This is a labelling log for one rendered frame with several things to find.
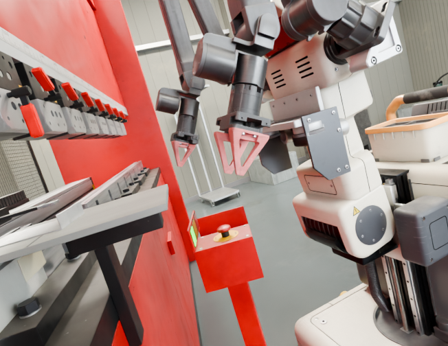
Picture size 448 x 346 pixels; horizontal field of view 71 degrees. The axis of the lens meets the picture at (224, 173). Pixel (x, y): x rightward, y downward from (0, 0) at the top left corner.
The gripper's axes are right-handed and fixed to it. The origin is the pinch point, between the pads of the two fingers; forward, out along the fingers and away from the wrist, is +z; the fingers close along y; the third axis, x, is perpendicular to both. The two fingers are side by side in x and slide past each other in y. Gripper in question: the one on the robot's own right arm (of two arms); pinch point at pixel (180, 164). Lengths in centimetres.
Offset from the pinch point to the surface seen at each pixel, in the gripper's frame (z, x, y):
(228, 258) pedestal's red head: 22.6, 12.5, 18.8
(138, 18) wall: -207, -7, -397
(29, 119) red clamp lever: -3.2, -35.7, 25.2
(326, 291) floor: 57, 107, -50
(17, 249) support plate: 15, -30, 48
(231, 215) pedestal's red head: 13.7, 18.8, 1.4
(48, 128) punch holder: -3.0, -35.0, 8.5
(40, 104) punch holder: -8.4, -37.3, 9.3
